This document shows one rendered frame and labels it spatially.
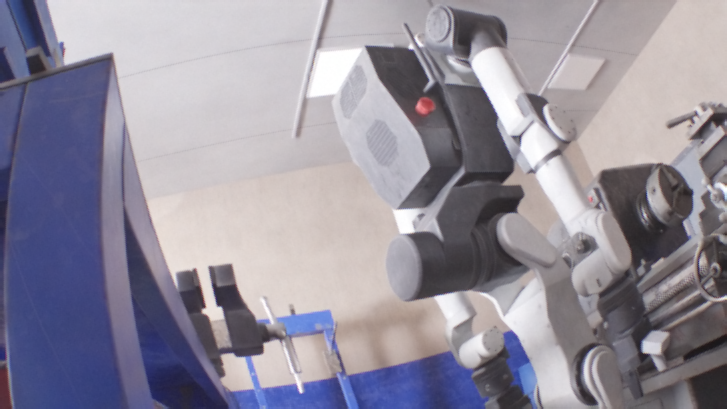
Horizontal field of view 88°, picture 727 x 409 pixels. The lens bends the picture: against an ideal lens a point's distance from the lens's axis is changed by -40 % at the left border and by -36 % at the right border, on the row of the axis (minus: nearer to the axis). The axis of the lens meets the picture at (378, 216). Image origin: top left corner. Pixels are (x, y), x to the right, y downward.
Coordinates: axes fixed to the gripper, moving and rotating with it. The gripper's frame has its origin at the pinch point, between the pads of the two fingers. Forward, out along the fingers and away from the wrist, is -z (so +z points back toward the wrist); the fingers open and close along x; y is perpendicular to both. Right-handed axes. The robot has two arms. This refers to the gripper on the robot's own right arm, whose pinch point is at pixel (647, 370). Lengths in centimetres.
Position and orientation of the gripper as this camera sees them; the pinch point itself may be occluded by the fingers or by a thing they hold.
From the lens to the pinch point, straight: 94.7
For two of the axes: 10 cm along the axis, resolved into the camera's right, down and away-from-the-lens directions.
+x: 8.1, -2.5, 5.3
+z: -4.5, -8.4, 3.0
